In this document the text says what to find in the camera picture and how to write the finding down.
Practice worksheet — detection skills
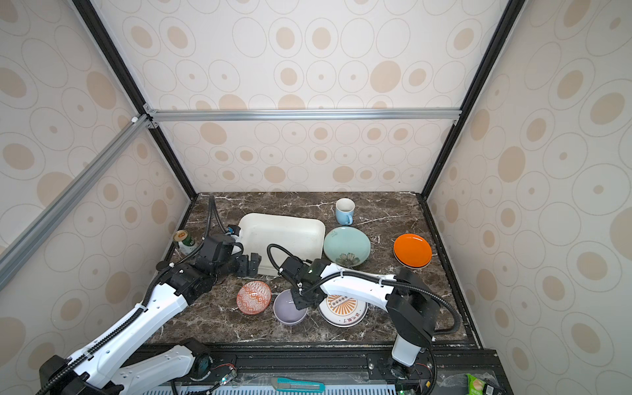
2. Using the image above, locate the silver aluminium rail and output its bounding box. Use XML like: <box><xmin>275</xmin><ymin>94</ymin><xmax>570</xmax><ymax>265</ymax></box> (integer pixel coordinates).
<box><xmin>148</xmin><ymin>108</ymin><xmax>462</xmax><ymax>122</ymax></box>
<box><xmin>1</xmin><ymin>115</ymin><xmax>149</xmax><ymax>288</ymax></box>

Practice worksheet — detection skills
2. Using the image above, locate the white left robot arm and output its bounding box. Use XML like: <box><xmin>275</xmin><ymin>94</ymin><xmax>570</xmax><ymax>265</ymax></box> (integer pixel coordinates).
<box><xmin>39</xmin><ymin>225</ymin><xmax>262</xmax><ymax>394</ymax></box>

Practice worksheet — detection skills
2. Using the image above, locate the white orange sunburst plate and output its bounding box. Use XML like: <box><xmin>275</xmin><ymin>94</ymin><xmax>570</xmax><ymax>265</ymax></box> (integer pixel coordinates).
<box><xmin>319</xmin><ymin>296</ymin><xmax>368</xmax><ymax>328</ymax></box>

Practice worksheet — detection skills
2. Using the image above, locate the black frame post left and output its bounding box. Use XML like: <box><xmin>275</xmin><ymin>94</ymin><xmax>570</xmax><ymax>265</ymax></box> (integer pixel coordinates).
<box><xmin>72</xmin><ymin>0</ymin><xmax>198</xmax><ymax>201</ymax></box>

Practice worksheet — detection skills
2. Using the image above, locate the teal utility knife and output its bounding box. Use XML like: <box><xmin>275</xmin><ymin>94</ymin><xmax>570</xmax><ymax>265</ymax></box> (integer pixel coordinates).
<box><xmin>271</xmin><ymin>377</ymin><xmax>326</xmax><ymax>394</ymax></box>

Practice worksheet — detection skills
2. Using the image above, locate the green label drink bottle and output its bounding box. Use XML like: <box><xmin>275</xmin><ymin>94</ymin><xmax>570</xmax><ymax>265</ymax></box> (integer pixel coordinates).
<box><xmin>173</xmin><ymin>229</ymin><xmax>198</xmax><ymax>257</ymax></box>

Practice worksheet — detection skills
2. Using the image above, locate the silver aluminium rail left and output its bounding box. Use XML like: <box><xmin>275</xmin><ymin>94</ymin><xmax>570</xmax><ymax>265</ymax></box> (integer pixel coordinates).
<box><xmin>1</xmin><ymin>115</ymin><xmax>149</xmax><ymax>288</ymax></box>

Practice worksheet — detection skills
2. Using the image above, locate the red patterned bowl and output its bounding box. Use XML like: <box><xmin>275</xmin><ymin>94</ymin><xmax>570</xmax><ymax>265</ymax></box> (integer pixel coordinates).
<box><xmin>236</xmin><ymin>281</ymin><xmax>272</xmax><ymax>315</ymax></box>

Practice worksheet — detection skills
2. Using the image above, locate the black frame post right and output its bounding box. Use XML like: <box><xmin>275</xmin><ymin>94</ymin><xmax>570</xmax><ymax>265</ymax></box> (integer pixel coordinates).
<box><xmin>419</xmin><ymin>0</ymin><xmax>526</xmax><ymax>202</ymax></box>

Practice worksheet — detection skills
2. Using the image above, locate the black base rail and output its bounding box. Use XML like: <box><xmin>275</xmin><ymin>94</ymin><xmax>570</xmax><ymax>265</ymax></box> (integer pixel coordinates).
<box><xmin>86</xmin><ymin>342</ymin><xmax>514</xmax><ymax>395</ymax></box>

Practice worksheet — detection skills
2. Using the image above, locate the silver aluminium rail back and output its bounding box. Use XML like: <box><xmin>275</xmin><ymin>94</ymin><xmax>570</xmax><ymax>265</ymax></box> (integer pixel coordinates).
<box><xmin>148</xmin><ymin>108</ymin><xmax>462</xmax><ymax>122</ymax></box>

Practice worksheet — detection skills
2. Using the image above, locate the white plastic bin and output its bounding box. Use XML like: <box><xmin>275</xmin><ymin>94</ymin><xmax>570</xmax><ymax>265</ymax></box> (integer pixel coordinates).
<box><xmin>238</xmin><ymin>213</ymin><xmax>326</xmax><ymax>277</ymax></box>

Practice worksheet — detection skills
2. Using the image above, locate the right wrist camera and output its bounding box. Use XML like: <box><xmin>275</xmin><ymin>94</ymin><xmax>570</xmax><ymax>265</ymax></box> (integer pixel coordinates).
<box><xmin>279</xmin><ymin>256</ymin><xmax>305</xmax><ymax>287</ymax></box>

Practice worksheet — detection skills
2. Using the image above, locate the light blue ceramic mug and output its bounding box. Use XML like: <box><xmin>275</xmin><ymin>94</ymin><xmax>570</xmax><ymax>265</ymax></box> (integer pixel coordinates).
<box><xmin>335</xmin><ymin>197</ymin><xmax>356</xmax><ymax>226</ymax></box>

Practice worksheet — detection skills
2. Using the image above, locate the black frame post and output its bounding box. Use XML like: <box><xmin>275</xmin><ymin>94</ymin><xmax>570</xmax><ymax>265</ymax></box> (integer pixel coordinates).
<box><xmin>419</xmin><ymin>0</ymin><xmax>526</xmax><ymax>202</ymax></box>
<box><xmin>72</xmin><ymin>0</ymin><xmax>198</xmax><ymax>201</ymax></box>

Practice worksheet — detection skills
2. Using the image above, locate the green snack packet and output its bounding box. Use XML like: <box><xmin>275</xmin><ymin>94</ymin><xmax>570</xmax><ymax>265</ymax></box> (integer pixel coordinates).
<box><xmin>467</xmin><ymin>374</ymin><xmax>506</xmax><ymax>395</ymax></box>

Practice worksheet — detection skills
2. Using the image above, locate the lavender ceramic bowl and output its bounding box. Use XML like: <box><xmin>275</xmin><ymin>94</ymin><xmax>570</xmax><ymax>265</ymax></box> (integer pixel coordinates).
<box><xmin>273</xmin><ymin>290</ymin><xmax>307</xmax><ymax>326</ymax></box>

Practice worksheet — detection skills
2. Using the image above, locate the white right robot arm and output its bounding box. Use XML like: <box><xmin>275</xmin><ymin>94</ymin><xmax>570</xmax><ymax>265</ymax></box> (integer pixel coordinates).
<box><xmin>266</xmin><ymin>244</ymin><xmax>462</xmax><ymax>368</ymax></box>

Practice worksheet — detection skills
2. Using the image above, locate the mint green flower plate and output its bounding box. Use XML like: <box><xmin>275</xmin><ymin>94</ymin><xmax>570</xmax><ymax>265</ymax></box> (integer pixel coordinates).
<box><xmin>324</xmin><ymin>226</ymin><xmax>371</xmax><ymax>268</ymax></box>

